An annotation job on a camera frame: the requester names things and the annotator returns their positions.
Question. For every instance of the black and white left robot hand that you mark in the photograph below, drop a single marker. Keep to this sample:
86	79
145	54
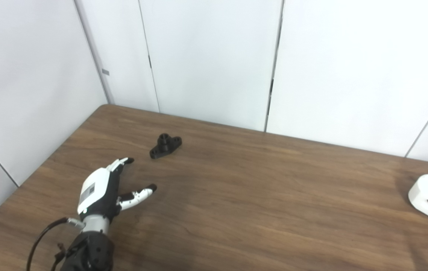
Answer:
93	188

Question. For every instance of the black flanged holder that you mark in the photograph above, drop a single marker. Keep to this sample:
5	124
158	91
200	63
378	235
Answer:
163	145

